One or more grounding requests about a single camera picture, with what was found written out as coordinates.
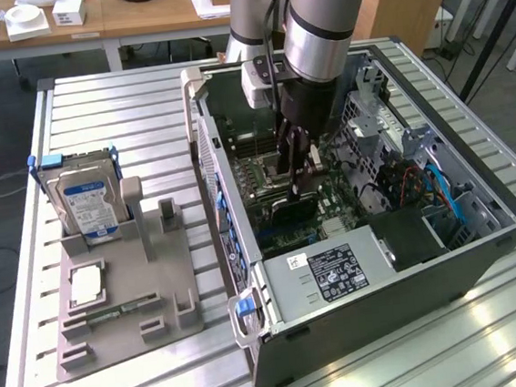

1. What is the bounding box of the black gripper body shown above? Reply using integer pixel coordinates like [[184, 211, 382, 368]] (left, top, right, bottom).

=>
[[276, 75, 344, 141]]

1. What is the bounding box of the black graphics card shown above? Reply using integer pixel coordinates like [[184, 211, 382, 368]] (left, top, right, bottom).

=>
[[266, 186, 322, 228]]

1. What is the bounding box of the CPU socket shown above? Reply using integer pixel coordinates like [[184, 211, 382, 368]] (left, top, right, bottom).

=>
[[240, 150, 290, 201]]

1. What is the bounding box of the green motherboard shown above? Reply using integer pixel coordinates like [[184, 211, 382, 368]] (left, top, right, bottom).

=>
[[213, 100, 377, 262]]

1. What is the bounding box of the silver drive cage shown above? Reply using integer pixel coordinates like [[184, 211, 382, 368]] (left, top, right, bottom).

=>
[[333, 84, 420, 162]]

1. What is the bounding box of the blue expansion slot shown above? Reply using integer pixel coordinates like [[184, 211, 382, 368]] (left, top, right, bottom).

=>
[[255, 225, 282, 242]]

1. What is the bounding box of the grey power supply unit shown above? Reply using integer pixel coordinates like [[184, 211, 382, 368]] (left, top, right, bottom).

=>
[[250, 222, 405, 337]]

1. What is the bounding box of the white paper stack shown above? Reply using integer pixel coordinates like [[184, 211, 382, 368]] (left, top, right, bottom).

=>
[[187, 0, 234, 23]]

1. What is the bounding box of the wooden cabinet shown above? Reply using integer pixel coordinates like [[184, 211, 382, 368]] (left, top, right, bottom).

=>
[[350, 0, 457, 65]]

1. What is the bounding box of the blue case latch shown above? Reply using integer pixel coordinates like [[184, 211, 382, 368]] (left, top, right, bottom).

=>
[[232, 295, 256, 319]]

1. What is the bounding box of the grey parts rack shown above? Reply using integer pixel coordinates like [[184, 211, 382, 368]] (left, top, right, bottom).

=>
[[36, 167, 212, 386]]

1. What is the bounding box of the open black PC case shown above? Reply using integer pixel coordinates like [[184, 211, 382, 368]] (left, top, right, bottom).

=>
[[178, 30, 516, 387]]

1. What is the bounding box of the wooden desk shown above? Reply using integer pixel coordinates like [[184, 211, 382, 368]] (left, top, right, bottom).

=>
[[0, 0, 239, 83]]

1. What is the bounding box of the black tripod pole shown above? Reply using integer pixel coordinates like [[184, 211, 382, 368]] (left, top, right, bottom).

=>
[[448, 0, 516, 106]]

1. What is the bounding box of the hard disk in blue caddy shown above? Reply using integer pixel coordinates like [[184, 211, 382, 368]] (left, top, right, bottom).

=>
[[26, 141, 130, 252]]

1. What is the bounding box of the green RAM stick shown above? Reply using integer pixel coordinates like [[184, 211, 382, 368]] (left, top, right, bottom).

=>
[[82, 299, 148, 324]]

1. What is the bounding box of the silver CPU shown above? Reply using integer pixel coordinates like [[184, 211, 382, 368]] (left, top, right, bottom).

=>
[[66, 264, 106, 308]]

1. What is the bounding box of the small white box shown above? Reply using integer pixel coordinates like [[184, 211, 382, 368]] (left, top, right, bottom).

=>
[[49, 0, 90, 30]]

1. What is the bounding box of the white box with bowl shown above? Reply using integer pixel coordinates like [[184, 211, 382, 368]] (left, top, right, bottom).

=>
[[4, 2, 53, 44]]

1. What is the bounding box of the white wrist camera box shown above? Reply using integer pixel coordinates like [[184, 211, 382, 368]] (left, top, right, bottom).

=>
[[238, 56, 286, 111]]

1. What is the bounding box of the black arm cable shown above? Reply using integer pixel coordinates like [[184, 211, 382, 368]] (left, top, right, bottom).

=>
[[258, 0, 309, 112]]

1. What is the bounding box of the red disk wire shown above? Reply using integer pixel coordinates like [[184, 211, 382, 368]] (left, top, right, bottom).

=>
[[395, 165, 426, 209]]

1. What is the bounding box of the blue disk wire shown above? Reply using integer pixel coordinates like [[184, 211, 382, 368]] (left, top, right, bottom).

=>
[[422, 158, 473, 234]]

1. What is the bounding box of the grey floor cable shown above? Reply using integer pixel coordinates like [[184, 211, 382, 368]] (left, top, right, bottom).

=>
[[0, 170, 36, 200]]

